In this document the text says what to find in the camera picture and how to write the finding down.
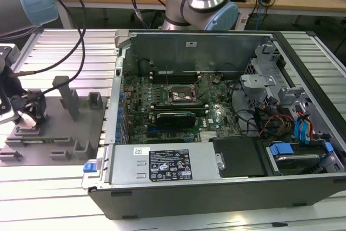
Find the installed RAM stick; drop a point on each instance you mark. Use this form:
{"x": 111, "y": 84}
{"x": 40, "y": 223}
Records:
{"x": 175, "y": 107}

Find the CPU socket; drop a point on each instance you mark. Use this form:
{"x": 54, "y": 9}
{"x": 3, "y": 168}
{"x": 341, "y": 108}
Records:
{"x": 179, "y": 97}

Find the green motherboard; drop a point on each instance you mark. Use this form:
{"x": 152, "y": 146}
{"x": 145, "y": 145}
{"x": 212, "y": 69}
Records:
{"x": 224, "y": 122}

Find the blue expansion slot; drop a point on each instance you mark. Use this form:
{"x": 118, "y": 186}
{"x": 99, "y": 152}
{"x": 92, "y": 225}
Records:
{"x": 152, "y": 131}

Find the green RAM stick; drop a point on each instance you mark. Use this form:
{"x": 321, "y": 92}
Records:
{"x": 35, "y": 141}

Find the black plastic drive cover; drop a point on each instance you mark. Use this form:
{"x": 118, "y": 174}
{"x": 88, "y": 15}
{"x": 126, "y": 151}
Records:
{"x": 238, "y": 158}

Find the silver metal drive bracket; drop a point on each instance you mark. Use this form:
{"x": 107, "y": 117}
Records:
{"x": 256, "y": 80}

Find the round coin battery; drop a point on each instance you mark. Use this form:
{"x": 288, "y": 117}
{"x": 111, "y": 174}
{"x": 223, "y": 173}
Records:
{"x": 216, "y": 79}

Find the silver square CPU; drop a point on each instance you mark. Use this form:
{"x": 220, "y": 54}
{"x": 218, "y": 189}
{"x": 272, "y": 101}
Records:
{"x": 27, "y": 120}

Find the small silver chipset heatsink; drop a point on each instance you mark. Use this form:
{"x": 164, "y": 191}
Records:
{"x": 208, "y": 136}

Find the pale grey case latch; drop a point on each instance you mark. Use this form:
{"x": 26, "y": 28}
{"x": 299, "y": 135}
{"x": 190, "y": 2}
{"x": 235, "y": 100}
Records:
{"x": 120, "y": 40}

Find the black open PC case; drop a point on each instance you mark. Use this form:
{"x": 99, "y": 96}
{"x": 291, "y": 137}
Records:
{"x": 189, "y": 201}

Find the grey plastic parts rack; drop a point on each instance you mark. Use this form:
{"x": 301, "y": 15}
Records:
{"x": 54, "y": 133}

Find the black graphics card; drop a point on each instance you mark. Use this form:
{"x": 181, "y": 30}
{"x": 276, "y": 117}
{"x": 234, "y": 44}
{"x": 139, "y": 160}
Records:
{"x": 175, "y": 119}

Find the grey power supply with label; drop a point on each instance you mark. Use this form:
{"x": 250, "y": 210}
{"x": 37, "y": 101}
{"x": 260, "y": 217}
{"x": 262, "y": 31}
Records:
{"x": 127, "y": 160}

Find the blue case latch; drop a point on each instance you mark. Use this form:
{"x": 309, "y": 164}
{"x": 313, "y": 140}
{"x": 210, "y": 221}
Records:
{"x": 90, "y": 166}

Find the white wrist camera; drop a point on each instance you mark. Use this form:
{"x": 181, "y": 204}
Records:
{"x": 12, "y": 120}

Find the grey metal drive cage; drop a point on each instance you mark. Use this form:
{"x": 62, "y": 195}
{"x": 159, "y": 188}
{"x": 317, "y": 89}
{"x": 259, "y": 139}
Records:
{"x": 267, "y": 49}

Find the grey metal disk bay bracket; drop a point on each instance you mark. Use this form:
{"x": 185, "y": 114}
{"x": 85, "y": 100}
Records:
{"x": 290, "y": 93}

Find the hard disk in blue carrier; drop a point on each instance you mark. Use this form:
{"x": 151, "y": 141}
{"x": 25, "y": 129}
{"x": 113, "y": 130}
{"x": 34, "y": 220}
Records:
{"x": 297, "y": 160}

